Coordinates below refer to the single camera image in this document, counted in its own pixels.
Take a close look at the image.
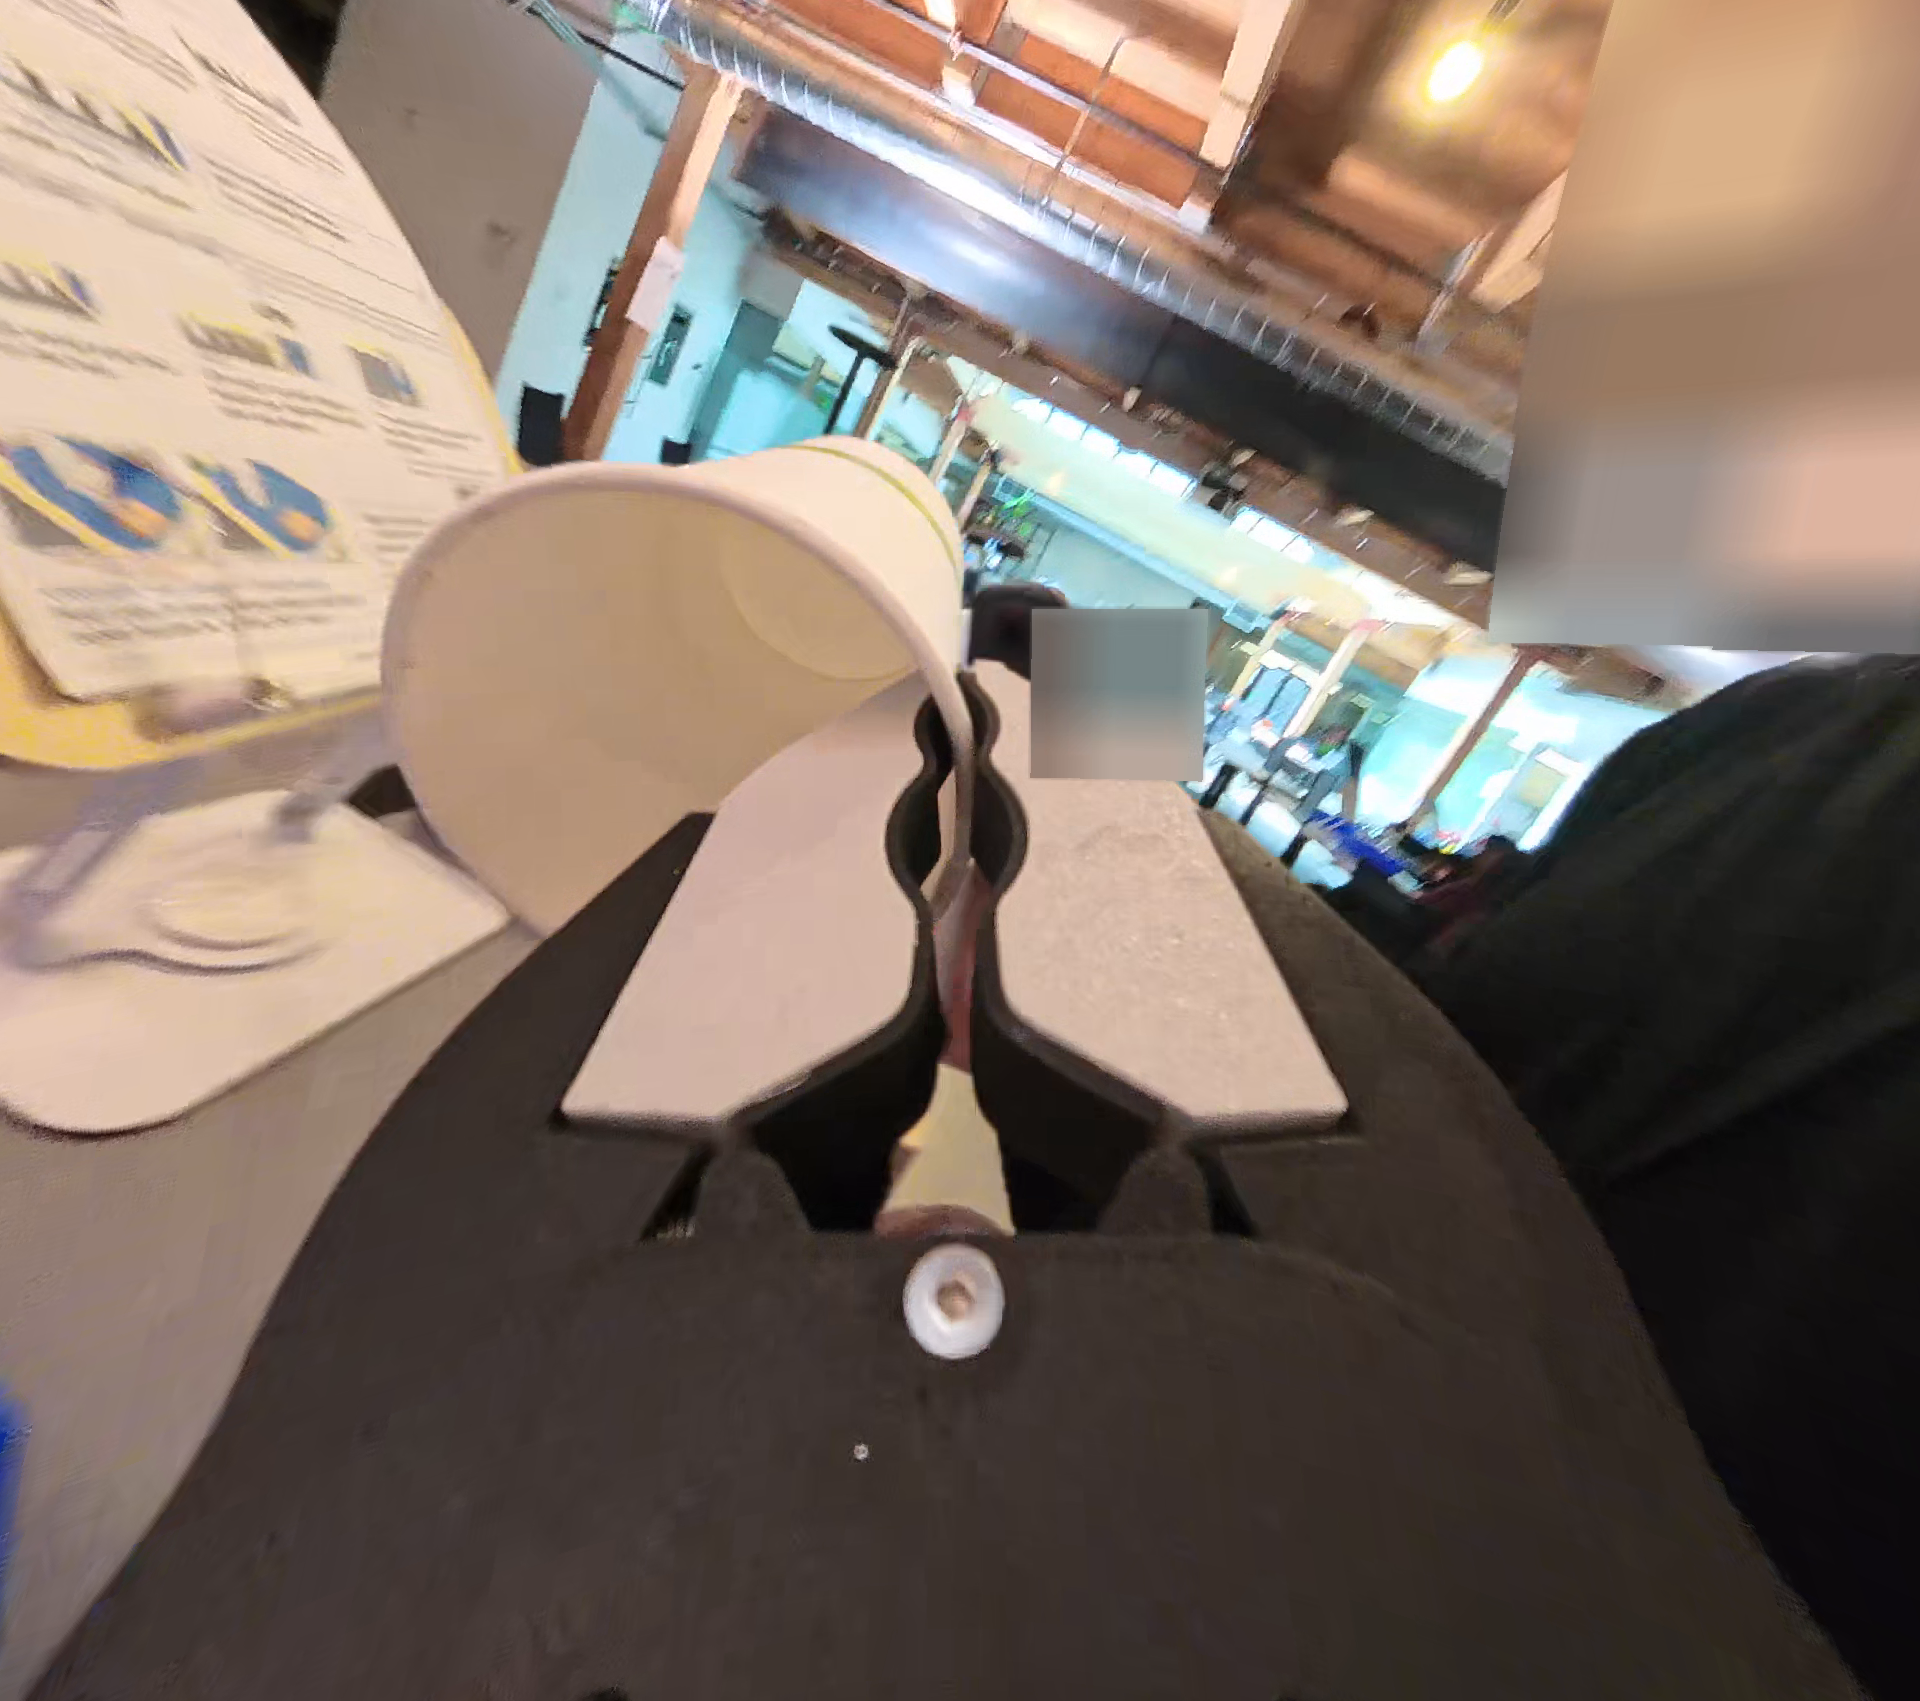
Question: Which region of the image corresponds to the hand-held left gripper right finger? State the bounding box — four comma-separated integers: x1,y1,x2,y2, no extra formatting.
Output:
957,666,1350,1233

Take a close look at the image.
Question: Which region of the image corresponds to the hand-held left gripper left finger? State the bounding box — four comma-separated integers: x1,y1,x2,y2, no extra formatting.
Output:
559,676,972,1233

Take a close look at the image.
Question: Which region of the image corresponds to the clear plastic stand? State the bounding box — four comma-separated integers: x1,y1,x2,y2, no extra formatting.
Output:
0,740,396,975

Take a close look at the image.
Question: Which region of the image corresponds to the printed poster board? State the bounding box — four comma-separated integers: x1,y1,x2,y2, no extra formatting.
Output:
0,0,525,777

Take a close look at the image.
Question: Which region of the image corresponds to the black round bar table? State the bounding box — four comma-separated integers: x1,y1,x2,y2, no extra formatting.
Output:
828,325,900,442

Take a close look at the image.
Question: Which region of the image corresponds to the white paper cup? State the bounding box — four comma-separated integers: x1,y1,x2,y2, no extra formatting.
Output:
381,436,1010,1234

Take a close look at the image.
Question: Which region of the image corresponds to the silver ceiling duct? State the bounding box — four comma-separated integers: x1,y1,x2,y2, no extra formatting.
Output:
434,0,1518,489

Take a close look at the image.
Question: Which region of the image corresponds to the person's black clothing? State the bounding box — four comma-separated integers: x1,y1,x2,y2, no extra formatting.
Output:
1321,651,1920,1701

